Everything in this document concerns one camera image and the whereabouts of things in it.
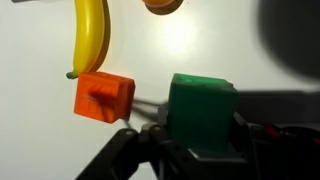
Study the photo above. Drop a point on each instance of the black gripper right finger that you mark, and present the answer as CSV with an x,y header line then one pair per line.
x,y
278,153

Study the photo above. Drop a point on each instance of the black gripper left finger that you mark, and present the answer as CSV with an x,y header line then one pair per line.
x,y
120,158

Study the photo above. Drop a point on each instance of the dark green block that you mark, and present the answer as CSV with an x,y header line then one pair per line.
x,y
200,111

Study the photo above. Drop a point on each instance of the orange block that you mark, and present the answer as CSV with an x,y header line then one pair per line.
x,y
104,97

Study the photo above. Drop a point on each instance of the yellow plastic banana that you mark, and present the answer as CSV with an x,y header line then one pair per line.
x,y
90,35

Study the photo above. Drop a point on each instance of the yellow orange ball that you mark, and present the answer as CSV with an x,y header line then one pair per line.
x,y
162,7

